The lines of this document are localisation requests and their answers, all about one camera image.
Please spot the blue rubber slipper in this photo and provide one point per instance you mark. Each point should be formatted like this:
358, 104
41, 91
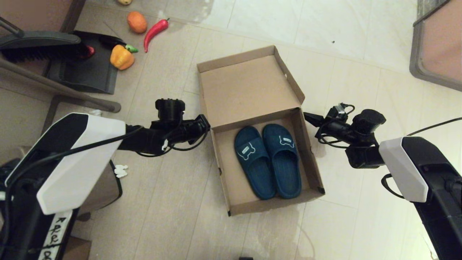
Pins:
287, 169
252, 166

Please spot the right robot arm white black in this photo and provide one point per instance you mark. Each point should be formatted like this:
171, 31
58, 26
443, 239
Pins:
404, 169

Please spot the grey metal furniture frame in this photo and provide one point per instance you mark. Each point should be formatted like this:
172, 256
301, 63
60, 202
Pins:
54, 86

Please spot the black floor brush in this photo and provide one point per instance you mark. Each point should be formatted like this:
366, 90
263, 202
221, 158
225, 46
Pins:
43, 47

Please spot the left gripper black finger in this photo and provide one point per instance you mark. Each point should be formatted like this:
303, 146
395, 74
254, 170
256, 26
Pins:
204, 128
204, 120

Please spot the small red toy vegetable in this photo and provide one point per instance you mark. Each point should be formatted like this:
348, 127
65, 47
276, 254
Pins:
89, 52

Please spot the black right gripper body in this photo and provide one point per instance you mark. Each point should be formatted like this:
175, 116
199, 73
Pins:
337, 130

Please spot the brown cardboard shoe box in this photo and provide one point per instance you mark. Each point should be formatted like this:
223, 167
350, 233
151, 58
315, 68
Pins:
249, 90

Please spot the orange toy bell pepper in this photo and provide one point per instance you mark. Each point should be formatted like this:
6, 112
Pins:
122, 57

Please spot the crumpled white tissue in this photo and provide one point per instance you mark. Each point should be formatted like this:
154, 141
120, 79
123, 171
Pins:
121, 171
96, 112

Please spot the black dustpan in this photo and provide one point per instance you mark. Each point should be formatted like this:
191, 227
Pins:
86, 74

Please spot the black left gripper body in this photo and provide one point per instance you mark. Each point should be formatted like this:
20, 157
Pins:
182, 131

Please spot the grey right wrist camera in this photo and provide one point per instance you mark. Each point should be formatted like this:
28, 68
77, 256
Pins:
337, 112

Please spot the yellow toy fruit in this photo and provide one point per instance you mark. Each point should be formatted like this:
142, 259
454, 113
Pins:
124, 1

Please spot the brown table grey rim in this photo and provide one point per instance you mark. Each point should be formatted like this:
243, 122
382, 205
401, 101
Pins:
442, 45

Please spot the brown plastic trash bin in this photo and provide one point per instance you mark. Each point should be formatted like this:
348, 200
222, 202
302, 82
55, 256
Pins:
103, 191

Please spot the red toy chili pepper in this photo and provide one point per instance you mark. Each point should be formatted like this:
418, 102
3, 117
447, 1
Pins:
152, 33

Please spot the brown furniture panel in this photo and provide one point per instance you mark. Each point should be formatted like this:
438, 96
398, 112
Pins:
36, 14

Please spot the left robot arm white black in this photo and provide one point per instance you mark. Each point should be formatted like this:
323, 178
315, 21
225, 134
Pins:
83, 166

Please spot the printed cardboard carton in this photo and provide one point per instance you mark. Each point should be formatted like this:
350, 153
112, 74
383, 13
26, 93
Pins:
77, 249

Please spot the orange toy tangerine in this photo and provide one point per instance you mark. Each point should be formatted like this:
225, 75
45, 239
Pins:
136, 22

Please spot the dark toy eggplant green stem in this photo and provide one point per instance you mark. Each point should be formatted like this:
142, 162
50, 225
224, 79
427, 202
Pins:
131, 48

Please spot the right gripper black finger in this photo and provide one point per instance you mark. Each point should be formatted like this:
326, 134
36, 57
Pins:
317, 117
317, 122

